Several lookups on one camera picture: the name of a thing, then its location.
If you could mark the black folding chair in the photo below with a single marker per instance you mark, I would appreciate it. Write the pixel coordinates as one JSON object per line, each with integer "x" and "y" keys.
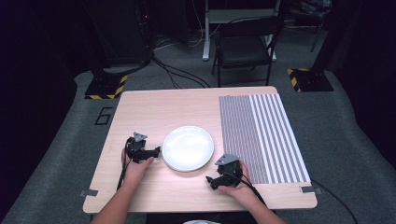
{"x": 246, "y": 46}

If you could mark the black stand with striped base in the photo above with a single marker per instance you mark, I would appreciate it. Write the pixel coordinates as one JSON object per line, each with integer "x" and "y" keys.
{"x": 104, "y": 87}
{"x": 311, "y": 81}

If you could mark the grey tape piece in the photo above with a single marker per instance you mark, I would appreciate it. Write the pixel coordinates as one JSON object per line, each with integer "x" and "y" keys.
{"x": 89, "y": 193}
{"x": 309, "y": 189}

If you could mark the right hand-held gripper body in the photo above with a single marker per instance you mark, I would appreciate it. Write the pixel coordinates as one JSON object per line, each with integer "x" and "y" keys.
{"x": 229, "y": 171}

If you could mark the grey white striped placemat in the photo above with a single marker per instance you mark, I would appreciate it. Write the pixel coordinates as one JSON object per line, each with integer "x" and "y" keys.
{"x": 255, "y": 137}

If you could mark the person's white clothing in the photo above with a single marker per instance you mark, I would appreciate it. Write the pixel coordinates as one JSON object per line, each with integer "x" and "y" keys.
{"x": 200, "y": 222}

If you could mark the person's left hand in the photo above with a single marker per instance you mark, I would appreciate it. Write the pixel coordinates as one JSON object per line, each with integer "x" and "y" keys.
{"x": 134, "y": 172}

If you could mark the white metal desk frame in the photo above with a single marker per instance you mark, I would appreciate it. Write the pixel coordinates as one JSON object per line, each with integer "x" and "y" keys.
{"x": 206, "y": 37}

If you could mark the black equipment cabinet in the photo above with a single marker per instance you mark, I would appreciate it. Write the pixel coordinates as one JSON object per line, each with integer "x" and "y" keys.
{"x": 127, "y": 31}

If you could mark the dark chair with clutter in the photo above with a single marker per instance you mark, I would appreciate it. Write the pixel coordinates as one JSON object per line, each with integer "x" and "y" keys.
{"x": 311, "y": 15}

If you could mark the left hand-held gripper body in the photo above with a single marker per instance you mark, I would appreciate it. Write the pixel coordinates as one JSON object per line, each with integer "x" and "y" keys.
{"x": 136, "y": 149}

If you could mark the person's right hand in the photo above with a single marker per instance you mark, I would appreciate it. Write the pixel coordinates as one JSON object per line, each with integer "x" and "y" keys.
{"x": 244, "y": 193}

